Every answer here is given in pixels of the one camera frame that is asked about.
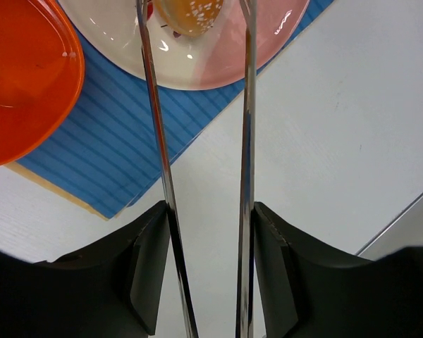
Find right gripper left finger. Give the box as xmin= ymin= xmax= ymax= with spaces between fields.
xmin=0 ymin=202 xmax=169 ymax=337

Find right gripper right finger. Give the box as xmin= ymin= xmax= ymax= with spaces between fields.
xmin=253 ymin=202 xmax=423 ymax=337

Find metal tongs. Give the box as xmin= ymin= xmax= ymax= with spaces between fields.
xmin=136 ymin=1 xmax=257 ymax=337

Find blue placemat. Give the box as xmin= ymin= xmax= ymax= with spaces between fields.
xmin=5 ymin=0 xmax=338 ymax=222

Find orange bowl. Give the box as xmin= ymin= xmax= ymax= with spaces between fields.
xmin=0 ymin=1 xmax=85 ymax=165

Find pink and white plate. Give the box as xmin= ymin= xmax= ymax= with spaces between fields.
xmin=60 ymin=1 xmax=309 ymax=90

